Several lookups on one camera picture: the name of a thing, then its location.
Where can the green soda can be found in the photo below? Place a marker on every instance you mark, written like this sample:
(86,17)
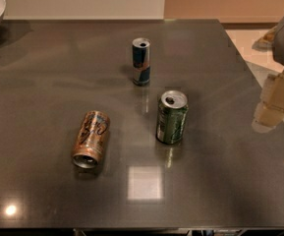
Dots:
(171,116)

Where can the orange can lying down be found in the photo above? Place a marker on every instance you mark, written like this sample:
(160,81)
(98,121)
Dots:
(91,139)

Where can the blue silver energy drink can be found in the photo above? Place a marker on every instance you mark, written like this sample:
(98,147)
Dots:
(141,61)

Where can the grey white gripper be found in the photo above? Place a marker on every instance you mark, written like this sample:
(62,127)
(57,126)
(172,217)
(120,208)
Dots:
(270,111)

